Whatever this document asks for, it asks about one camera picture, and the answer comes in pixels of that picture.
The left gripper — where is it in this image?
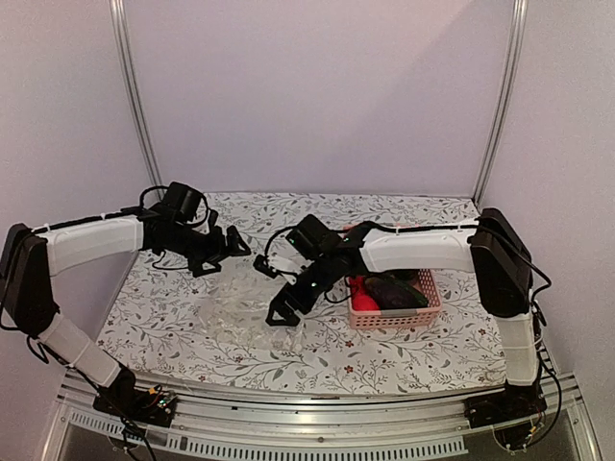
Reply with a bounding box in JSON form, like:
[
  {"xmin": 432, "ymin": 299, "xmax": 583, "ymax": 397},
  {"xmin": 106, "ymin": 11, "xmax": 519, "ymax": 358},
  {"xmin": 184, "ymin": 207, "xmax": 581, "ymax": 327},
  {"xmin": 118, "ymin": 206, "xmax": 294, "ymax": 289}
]
[{"xmin": 162, "ymin": 222, "xmax": 251, "ymax": 278}]

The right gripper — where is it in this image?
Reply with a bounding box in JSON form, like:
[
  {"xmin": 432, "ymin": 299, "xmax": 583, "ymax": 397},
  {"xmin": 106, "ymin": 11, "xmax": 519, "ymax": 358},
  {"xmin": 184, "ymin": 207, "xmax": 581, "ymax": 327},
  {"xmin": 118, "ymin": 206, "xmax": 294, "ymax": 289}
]
[{"xmin": 266, "ymin": 254, "xmax": 337, "ymax": 325}]

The clear zip top bag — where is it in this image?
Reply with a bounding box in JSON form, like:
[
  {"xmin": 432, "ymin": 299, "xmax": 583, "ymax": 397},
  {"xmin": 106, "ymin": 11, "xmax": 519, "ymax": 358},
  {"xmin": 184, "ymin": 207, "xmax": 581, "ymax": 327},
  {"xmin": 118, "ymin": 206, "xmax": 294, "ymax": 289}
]
[{"xmin": 196, "ymin": 279, "xmax": 304, "ymax": 352}]

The small red fake fruit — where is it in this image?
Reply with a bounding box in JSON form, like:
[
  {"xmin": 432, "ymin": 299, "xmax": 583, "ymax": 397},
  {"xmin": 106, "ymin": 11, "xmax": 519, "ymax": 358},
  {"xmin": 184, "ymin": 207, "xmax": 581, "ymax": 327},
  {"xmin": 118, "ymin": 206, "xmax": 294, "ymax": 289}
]
[{"xmin": 348, "ymin": 277, "xmax": 380, "ymax": 312}]

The dark purple fake eggplant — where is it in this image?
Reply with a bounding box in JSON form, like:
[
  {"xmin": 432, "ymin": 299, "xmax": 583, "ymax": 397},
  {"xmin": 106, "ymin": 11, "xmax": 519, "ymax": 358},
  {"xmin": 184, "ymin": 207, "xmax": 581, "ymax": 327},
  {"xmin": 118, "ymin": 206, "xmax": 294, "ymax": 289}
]
[{"xmin": 364, "ymin": 278, "xmax": 420, "ymax": 310}]

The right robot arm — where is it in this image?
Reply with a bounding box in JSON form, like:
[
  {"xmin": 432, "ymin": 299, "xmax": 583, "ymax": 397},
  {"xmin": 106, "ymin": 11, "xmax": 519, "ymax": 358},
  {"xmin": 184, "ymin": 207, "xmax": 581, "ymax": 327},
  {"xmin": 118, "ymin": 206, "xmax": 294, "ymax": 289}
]
[{"xmin": 254, "ymin": 207, "xmax": 547, "ymax": 423}]

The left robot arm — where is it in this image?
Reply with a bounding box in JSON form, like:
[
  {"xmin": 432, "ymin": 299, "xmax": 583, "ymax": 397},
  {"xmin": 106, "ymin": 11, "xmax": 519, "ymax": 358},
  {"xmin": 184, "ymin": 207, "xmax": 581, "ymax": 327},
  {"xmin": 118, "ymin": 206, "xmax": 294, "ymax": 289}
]
[{"xmin": 1, "ymin": 182, "xmax": 251, "ymax": 417}]

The green fake vegetable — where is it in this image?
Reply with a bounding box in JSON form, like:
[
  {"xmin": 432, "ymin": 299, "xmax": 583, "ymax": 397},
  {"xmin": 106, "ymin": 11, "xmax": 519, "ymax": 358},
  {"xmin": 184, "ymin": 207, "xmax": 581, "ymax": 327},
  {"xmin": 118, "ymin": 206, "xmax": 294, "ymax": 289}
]
[{"xmin": 380, "ymin": 269, "xmax": 429, "ymax": 308}]

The floral table mat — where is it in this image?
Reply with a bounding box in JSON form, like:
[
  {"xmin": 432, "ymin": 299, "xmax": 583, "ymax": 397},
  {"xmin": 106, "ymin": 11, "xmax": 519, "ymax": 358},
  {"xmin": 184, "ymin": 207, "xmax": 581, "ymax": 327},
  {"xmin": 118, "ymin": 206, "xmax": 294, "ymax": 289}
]
[{"xmin": 97, "ymin": 193, "xmax": 505, "ymax": 395}]

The pink plastic basket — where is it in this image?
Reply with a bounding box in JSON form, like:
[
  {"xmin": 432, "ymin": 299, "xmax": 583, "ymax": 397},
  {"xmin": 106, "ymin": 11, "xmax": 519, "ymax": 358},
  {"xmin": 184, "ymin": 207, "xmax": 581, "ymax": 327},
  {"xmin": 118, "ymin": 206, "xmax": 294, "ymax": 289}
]
[{"xmin": 343, "ymin": 223, "xmax": 442, "ymax": 331}]

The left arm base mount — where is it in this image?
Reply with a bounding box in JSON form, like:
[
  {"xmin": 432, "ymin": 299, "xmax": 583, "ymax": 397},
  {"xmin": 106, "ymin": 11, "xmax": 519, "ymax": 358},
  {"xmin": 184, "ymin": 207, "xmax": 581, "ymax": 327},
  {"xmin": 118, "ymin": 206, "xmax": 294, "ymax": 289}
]
[{"xmin": 93, "ymin": 385, "xmax": 178, "ymax": 428}]

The aluminium front rail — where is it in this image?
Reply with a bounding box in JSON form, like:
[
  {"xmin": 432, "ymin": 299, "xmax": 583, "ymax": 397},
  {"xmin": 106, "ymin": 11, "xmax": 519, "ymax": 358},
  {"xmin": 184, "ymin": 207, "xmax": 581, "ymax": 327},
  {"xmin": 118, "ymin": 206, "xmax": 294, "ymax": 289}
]
[{"xmin": 41, "ymin": 373, "xmax": 603, "ymax": 460}]

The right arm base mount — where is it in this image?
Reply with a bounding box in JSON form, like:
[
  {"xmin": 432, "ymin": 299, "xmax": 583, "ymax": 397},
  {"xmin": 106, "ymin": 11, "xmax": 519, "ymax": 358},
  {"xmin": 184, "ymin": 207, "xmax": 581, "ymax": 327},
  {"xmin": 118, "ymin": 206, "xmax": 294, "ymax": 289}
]
[{"xmin": 463, "ymin": 378, "xmax": 547, "ymax": 451}]

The left aluminium frame post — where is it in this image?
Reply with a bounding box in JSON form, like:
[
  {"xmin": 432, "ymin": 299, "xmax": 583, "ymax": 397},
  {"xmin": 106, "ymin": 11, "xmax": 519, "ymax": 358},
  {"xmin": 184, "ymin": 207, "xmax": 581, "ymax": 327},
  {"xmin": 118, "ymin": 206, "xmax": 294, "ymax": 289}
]
[{"xmin": 109, "ymin": 0, "xmax": 163, "ymax": 186}]

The aluminium frame post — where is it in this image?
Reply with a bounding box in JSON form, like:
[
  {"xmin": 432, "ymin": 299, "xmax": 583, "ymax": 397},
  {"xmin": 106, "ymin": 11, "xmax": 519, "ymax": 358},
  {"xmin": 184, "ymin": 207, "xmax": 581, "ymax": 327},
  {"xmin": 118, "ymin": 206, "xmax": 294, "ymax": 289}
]
[
  {"xmin": 109, "ymin": 0, "xmax": 163, "ymax": 186},
  {"xmin": 472, "ymin": 0, "xmax": 529, "ymax": 208}
]

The right aluminium frame post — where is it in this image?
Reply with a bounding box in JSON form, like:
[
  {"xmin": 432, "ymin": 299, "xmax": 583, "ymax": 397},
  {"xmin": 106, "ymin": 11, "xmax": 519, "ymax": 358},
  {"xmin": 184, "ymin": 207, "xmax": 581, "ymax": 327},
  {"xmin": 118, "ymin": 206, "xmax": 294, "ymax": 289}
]
[{"xmin": 472, "ymin": 0, "xmax": 529, "ymax": 208}]

